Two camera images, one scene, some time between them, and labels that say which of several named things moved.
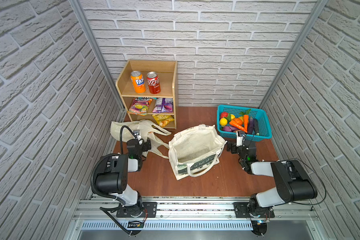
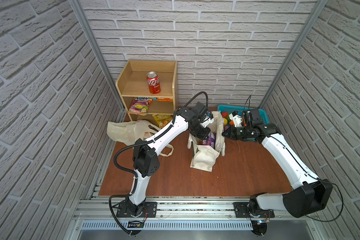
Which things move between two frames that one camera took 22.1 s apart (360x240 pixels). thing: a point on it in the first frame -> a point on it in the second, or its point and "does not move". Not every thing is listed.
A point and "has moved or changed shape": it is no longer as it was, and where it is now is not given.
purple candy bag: [163, 105] -> [211, 141]
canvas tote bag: [194, 150] has moved or changed shape
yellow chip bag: [163, 120] does not move
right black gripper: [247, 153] -> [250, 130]
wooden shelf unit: [148, 87] does not move
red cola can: [153, 82] does not move
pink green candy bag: [139, 105] does not move
